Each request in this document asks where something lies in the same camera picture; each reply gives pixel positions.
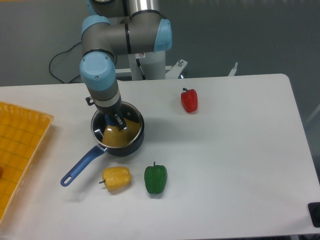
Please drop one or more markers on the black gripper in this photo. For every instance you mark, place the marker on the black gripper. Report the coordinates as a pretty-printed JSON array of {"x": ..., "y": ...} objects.
[{"x": 111, "y": 107}]

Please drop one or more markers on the glass lid with blue knob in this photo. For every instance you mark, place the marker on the glass lid with blue knob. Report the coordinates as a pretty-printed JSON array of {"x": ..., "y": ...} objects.
[{"x": 99, "y": 122}]

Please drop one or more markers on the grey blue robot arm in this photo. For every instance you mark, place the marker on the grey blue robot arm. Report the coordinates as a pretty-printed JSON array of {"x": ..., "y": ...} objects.
[{"x": 115, "y": 28}]

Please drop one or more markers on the orange toast slice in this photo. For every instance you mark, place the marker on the orange toast slice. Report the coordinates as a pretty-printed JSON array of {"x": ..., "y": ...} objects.
[{"x": 113, "y": 137}]

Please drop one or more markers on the yellow bell pepper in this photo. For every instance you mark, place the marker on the yellow bell pepper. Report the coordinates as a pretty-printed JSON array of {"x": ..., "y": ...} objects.
[{"x": 116, "y": 177}]

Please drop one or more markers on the green bell pepper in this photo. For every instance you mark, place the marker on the green bell pepper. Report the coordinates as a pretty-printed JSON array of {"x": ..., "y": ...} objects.
[{"x": 155, "y": 178}]

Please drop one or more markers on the red bell pepper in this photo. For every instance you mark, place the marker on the red bell pepper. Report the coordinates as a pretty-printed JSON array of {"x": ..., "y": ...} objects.
[{"x": 189, "y": 100}]

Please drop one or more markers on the yellow plastic basket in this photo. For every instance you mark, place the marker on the yellow plastic basket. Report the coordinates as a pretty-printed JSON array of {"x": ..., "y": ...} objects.
[{"x": 22, "y": 131}]

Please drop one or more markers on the black object at table edge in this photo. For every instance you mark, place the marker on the black object at table edge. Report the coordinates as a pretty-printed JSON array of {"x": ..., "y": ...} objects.
[{"x": 314, "y": 211}]

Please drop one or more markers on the dark pot with blue handle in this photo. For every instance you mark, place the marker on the dark pot with blue handle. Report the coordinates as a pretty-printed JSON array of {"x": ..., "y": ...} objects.
[{"x": 95, "y": 152}]

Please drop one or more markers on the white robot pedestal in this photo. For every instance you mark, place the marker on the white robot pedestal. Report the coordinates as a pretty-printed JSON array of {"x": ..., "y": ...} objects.
[{"x": 148, "y": 66}]

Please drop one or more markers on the white metal base frame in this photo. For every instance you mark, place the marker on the white metal base frame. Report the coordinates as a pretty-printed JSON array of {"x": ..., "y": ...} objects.
[{"x": 171, "y": 71}]

